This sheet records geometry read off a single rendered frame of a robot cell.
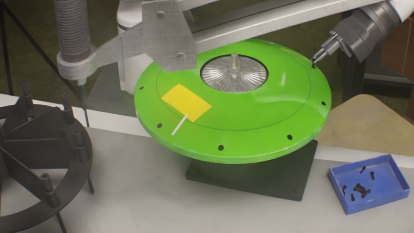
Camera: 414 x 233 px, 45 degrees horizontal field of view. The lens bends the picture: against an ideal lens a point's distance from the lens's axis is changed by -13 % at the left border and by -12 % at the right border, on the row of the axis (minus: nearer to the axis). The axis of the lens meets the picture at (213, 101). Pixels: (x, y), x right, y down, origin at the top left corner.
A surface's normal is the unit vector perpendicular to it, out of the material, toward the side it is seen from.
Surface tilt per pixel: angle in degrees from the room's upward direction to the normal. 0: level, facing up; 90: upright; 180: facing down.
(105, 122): 0
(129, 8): 22
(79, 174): 4
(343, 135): 0
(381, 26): 75
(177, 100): 17
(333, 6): 90
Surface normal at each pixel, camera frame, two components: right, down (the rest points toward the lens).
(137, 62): -0.06, 0.60
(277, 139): 0.16, -0.50
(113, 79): -0.01, -0.79
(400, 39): -0.60, 0.49
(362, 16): -0.65, -0.42
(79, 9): 0.71, 0.42
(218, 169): -0.38, 0.56
